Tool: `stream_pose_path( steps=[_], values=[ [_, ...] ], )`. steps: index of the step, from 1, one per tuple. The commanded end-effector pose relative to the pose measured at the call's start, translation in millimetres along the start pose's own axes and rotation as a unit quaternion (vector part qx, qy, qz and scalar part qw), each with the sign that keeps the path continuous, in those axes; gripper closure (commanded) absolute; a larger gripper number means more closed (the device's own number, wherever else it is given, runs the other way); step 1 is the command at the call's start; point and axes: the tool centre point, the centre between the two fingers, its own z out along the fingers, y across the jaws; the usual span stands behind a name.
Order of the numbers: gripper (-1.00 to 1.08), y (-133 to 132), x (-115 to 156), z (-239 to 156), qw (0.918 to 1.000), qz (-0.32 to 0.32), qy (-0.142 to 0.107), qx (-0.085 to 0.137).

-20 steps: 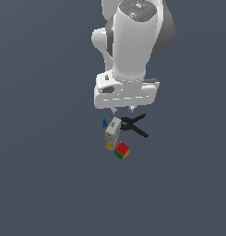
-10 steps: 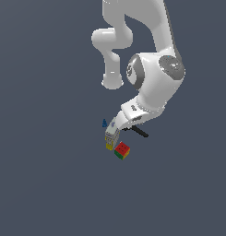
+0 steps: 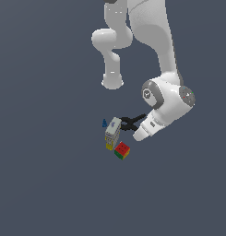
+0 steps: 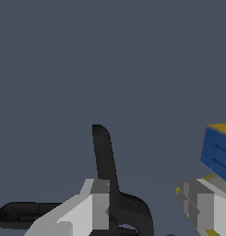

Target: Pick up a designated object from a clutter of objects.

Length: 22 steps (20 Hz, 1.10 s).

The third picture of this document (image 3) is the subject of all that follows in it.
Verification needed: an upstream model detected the grey and yellow box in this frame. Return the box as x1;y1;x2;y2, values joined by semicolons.
104;116;123;151

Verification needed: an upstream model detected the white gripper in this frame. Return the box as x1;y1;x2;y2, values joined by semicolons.
120;111;165;142

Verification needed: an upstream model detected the red green yellow cube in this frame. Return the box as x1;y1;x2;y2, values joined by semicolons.
113;141;131;160

